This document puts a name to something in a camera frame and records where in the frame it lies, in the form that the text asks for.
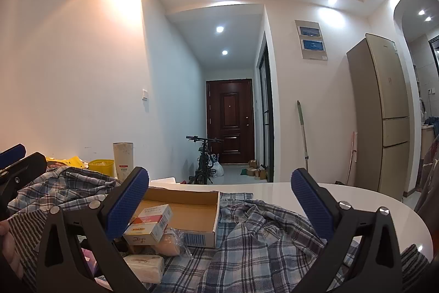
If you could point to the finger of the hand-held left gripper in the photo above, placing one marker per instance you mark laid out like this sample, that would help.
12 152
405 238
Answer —
12 155
20 176

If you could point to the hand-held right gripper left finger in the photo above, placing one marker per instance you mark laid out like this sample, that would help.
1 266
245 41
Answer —
128 200

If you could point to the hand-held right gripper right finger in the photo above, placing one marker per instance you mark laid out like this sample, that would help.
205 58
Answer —
312 202

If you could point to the red and white box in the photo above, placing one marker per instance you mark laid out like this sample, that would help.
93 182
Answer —
154 214

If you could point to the pink item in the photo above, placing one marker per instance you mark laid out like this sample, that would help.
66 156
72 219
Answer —
169 243

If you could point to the person's left hand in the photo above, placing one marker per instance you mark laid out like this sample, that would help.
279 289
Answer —
7 245

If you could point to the yellow and white box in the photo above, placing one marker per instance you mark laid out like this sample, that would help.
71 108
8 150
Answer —
144 234

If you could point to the tall beige tumbler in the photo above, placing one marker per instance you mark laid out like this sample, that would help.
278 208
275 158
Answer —
123 159

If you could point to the yellow plastic container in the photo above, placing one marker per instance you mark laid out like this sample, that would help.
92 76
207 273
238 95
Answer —
101 166

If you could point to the plaid flannel shirt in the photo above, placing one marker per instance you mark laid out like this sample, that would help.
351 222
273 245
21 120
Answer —
24 227

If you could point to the yellow snack bag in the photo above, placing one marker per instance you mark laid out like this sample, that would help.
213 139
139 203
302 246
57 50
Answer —
73 162

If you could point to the small cardboard floor box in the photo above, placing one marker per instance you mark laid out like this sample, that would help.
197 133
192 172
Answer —
260 174
253 163

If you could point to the white soap packet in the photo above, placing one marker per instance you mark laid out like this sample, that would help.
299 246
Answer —
144 267

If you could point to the purple packet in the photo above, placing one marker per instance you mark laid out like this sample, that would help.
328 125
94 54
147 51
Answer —
90 260

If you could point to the black bicycle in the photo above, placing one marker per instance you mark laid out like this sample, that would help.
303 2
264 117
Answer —
202 173

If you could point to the blue plaid shirt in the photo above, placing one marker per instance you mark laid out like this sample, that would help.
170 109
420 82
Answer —
240 245

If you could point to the white plastic bag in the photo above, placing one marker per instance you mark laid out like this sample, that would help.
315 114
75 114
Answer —
217 170

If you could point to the black framed glass door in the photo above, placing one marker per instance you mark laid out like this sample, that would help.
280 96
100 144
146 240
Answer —
265 114

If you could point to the beige refrigerator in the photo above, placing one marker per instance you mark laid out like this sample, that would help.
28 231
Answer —
380 114

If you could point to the dark brown entrance door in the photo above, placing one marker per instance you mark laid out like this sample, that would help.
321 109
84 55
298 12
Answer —
229 121

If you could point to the white light switch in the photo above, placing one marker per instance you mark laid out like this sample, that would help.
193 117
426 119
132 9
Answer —
145 94

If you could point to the wall electrical panel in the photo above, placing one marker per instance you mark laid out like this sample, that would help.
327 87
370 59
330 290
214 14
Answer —
311 39

